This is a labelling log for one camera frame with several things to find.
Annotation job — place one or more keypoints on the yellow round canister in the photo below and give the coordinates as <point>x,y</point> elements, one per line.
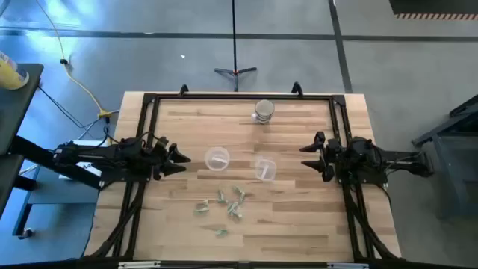
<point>10,74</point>

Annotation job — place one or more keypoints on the black aluminium table frame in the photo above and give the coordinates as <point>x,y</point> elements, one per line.
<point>242,96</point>

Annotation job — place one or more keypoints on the silver metal bracket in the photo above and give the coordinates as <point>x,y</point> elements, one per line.
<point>348,265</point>
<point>139,265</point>

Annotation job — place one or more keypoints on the black tripod stand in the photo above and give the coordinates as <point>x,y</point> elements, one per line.
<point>234,37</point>

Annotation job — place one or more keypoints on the clear round plastic container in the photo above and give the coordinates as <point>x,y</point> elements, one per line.
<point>217,158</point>
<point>266,169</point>

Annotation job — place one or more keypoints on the dark blue metal cart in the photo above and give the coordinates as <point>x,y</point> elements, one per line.
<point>457,157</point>

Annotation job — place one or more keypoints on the white paper box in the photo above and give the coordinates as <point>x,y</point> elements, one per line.
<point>84,170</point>

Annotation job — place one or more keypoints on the black table clamp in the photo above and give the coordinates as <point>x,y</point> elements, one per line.
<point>297,89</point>
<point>183,89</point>

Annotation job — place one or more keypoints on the black mat with hazard stripe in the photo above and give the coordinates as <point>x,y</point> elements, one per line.
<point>433,6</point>

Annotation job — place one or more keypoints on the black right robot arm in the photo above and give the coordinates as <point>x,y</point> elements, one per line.
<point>367,157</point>

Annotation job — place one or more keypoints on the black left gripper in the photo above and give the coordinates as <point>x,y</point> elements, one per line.
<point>158,158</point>

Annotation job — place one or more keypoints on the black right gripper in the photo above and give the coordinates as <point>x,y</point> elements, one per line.
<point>331,157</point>

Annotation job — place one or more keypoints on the black side table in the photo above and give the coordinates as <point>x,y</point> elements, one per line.
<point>16,104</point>

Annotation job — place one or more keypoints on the grey rolling cart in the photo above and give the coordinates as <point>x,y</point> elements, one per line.
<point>56,190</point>

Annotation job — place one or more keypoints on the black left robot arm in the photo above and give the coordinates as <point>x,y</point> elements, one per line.
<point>112,155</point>

